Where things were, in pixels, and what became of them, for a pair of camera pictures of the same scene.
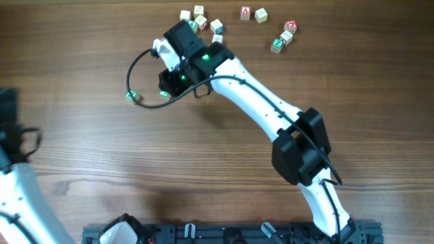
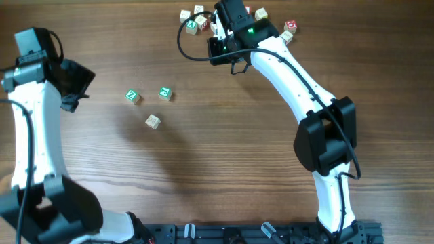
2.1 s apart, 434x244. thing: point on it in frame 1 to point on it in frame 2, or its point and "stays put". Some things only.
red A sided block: (287, 37) stays put
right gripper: (175, 85) to (215, 48)
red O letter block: (290, 26) stays put
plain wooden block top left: (185, 14) stays put
